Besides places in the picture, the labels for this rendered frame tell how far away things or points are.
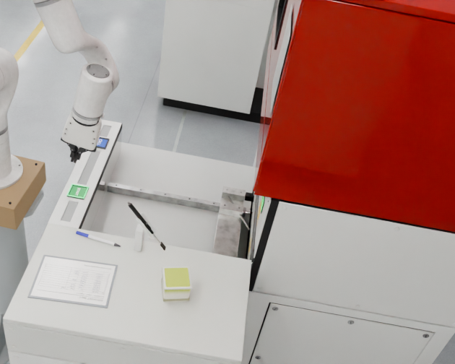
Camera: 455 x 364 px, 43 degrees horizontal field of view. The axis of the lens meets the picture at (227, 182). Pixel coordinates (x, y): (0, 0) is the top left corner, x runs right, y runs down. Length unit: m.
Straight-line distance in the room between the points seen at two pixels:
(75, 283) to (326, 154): 0.76
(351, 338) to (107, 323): 0.86
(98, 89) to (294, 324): 1.00
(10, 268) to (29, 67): 2.24
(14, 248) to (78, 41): 0.94
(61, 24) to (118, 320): 0.77
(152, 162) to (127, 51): 2.38
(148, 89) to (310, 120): 2.79
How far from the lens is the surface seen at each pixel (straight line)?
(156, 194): 2.07
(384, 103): 1.40
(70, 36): 1.56
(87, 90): 1.60
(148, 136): 3.70
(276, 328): 2.02
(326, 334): 2.04
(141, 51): 4.56
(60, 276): 1.67
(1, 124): 1.90
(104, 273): 1.67
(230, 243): 1.91
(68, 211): 1.85
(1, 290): 2.42
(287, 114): 1.41
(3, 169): 2.01
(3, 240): 2.20
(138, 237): 1.69
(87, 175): 1.97
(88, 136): 1.71
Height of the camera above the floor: 2.28
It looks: 41 degrees down
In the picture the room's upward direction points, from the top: 12 degrees clockwise
